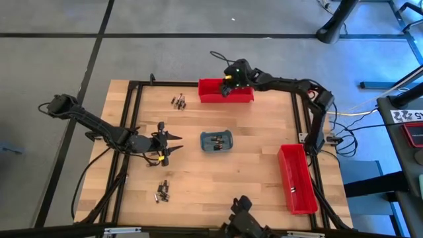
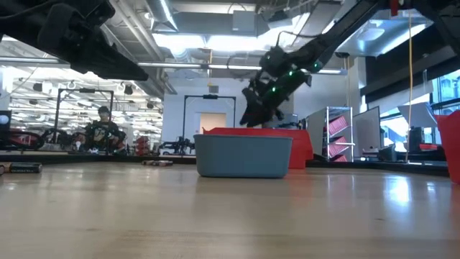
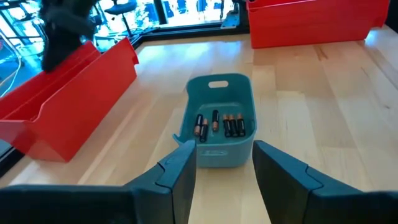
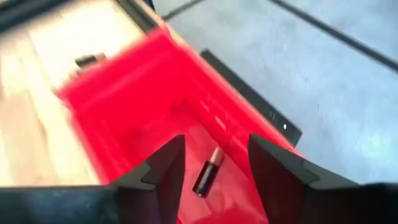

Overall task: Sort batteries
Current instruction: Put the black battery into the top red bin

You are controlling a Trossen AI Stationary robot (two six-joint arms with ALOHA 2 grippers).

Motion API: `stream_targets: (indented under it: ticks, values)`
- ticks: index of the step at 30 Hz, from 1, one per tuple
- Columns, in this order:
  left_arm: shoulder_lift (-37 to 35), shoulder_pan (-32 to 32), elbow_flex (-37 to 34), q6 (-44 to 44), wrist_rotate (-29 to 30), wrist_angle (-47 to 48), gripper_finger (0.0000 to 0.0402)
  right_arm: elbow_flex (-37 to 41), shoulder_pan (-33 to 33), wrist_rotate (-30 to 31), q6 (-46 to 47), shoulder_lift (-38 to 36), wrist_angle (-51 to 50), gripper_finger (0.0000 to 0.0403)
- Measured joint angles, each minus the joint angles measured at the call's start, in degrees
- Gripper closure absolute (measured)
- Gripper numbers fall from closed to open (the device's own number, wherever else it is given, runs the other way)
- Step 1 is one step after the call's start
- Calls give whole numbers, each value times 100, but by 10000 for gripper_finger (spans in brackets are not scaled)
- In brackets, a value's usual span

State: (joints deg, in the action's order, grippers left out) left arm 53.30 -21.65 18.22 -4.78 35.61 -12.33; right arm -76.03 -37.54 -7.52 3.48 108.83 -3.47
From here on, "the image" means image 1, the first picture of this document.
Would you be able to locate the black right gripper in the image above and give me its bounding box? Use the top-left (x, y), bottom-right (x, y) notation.
top-left (221, 58), bottom-right (254, 98)

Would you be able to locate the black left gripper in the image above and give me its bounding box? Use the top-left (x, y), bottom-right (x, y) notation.
top-left (127, 121), bottom-right (184, 167)

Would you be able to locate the short red plastic bin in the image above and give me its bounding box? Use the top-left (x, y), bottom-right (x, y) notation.
top-left (198, 78), bottom-right (255, 104)

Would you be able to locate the blue-grey plastic bin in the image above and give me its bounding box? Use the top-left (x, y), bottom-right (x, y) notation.
top-left (200, 129), bottom-right (234, 154)

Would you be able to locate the long red plastic bin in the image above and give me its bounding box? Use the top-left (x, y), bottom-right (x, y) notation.
top-left (276, 143), bottom-right (319, 216)

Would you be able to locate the black pole stand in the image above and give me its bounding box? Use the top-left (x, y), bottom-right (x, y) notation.
top-left (315, 0), bottom-right (360, 45)

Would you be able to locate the dark grey desk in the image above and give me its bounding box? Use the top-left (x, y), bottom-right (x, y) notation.
top-left (376, 89), bottom-right (423, 238)

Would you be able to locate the white printed label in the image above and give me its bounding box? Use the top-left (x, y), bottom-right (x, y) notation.
top-left (390, 109), bottom-right (423, 124)

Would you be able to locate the red rimmed tray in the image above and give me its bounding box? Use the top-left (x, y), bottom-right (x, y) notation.
top-left (401, 121), bottom-right (423, 149)

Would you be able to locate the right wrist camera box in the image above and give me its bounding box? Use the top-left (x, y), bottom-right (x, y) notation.
top-left (223, 67), bottom-right (234, 87)

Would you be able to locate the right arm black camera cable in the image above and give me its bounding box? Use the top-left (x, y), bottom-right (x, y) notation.
top-left (210, 50), bottom-right (239, 80)

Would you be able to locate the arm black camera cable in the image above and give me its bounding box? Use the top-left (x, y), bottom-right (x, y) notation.
top-left (141, 151), bottom-right (168, 168)
top-left (210, 50), bottom-right (239, 80)

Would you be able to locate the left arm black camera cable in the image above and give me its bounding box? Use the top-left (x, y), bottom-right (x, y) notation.
top-left (141, 151), bottom-right (168, 168)

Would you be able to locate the black aluminium table frame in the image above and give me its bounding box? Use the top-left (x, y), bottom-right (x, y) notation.
top-left (75, 73), bottom-right (356, 238)

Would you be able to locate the silver metal bracket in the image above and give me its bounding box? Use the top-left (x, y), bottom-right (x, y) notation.
top-left (286, 230), bottom-right (327, 238)
top-left (103, 226), bottom-right (142, 236)

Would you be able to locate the yellow hanging cable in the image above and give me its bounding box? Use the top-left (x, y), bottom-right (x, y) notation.
top-left (326, 108), bottom-right (379, 117)

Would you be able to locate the black floor cable bundle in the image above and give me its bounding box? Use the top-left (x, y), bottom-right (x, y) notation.
top-left (325, 99), bottom-right (423, 159)

